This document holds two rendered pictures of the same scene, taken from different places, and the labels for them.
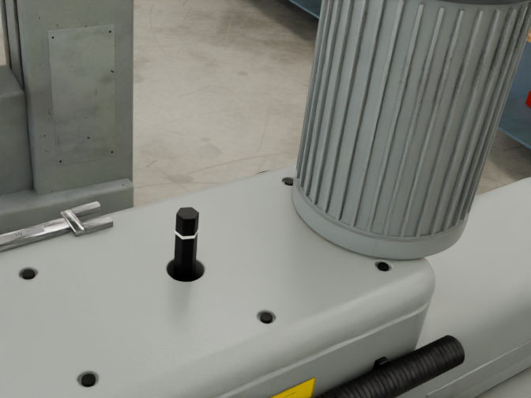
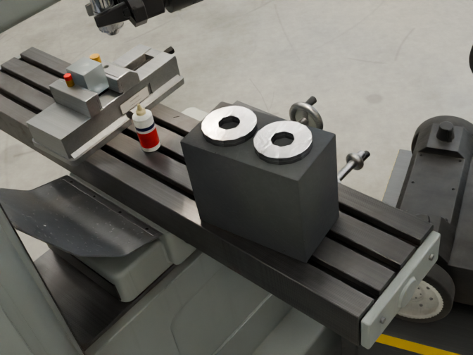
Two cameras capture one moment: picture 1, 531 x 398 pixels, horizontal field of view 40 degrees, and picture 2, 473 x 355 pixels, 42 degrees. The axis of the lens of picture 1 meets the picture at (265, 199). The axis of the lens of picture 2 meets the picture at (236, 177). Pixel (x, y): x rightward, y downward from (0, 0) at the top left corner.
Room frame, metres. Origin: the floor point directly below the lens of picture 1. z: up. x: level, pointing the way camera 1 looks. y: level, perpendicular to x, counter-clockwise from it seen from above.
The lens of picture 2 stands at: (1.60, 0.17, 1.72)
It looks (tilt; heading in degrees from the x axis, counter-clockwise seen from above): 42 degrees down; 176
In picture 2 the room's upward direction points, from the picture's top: 11 degrees counter-clockwise
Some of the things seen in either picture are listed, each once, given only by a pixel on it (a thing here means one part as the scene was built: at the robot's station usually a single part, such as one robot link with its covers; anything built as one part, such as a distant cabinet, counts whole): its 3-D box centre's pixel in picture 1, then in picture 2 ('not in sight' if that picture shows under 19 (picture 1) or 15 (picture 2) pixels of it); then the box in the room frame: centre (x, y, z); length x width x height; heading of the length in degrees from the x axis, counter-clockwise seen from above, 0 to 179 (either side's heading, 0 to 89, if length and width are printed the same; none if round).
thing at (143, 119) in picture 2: not in sight; (145, 125); (0.57, 0.08, 0.98); 0.04 x 0.04 x 0.11
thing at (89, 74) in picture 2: not in sight; (87, 77); (0.43, -0.02, 1.04); 0.06 x 0.05 x 0.06; 40
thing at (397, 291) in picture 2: not in sight; (151, 155); (0.55, 0.07, 0.89); 1.24 x 0.23 x 0.08; 38
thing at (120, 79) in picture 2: not in sight; (109, 73); (0.39, 0.02, 1.02); 0.12 x 0.06 x 0.04; 40
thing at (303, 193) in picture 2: not in sight; (262, 177); (0.85, 0.26, 1.03); 0.22 x 0.12 x 0.20; 45
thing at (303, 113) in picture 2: not in sight; (298, 126); (0.24, 0.46, 0.63); 0.16 x 0.12 x 0.12; 128
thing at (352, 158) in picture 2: not in sight; (346, 169); (0.33, 0.57, 0.51); 0.22 x 0.06 x 0.06; 128
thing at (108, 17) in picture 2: not in sight; (112, 17); (0.58, 0.08, 1.23); 0.06 x 0.02 x 0.03; 106
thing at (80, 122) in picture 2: not in sight; (105, 92); (0.41, 0.00, 0.98); 0.35 x 0.15 x 0.11; 130
